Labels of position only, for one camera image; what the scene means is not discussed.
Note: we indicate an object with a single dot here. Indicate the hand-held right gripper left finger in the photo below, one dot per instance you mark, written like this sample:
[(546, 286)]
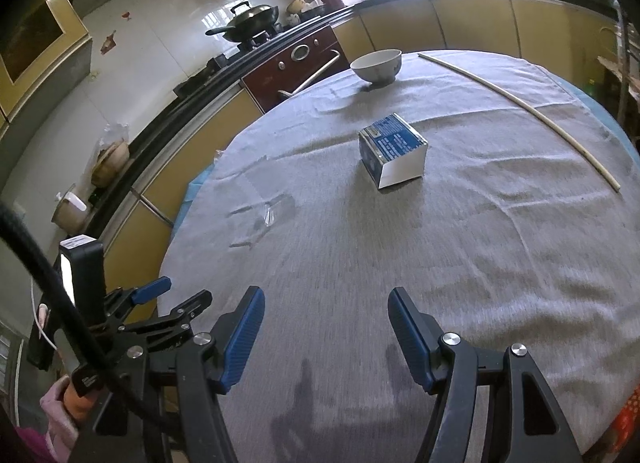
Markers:
[(245, 333)]

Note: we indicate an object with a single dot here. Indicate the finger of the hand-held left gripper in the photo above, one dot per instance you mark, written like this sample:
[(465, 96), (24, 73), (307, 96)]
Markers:
[(150, 289), (192, 305)]

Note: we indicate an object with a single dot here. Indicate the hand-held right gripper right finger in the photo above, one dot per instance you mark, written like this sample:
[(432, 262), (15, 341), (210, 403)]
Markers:
[(407, 338)]

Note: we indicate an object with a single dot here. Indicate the blue and white carton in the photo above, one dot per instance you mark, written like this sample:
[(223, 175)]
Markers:
[(395, 153)]

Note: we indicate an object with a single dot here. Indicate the grey tablecloth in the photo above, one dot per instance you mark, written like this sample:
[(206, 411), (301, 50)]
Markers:
[(400, 243)]

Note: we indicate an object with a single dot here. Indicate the clear plastic scrap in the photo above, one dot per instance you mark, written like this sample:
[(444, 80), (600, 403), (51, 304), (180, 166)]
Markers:
[(268, 217)]

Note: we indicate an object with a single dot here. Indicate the brown clay pot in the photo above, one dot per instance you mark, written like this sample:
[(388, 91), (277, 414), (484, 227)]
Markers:
[(111, 163)]

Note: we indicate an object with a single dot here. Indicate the black kitchen countertop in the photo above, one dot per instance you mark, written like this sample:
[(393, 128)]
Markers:
[(150, 143)]

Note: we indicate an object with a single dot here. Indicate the red patterned cloth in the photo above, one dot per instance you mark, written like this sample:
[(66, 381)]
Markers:
[(625, 418)]

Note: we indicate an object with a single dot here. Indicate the dark red oven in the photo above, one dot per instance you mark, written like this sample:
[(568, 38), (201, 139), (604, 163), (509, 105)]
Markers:
[(295, 68)]

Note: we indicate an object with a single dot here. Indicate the yellow framed upper cabinet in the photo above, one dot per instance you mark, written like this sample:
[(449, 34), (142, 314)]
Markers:
[(35, 48)]

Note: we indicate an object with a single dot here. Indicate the long cream stick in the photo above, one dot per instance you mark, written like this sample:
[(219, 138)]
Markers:
[(525, 105)]

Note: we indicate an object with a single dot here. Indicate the gas stove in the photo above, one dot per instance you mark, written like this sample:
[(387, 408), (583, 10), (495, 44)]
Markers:
[(250, 45)]

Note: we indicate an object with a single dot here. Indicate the white ceramic bowl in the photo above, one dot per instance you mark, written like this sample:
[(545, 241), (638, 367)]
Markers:
[(377, 65)]

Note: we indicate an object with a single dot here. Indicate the black wok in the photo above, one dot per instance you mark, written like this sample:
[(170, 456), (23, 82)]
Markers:
[(252, 18)]

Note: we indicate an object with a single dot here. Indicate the blue table cover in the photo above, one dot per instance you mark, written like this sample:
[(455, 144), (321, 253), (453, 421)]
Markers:
[(605, 123)]

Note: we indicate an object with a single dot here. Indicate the small tan pot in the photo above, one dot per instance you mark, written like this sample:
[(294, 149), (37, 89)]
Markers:
[(297, 4)]

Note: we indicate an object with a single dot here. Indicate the yellow lower cabinets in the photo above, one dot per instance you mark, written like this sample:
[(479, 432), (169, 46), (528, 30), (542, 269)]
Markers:
[(475, 23)]

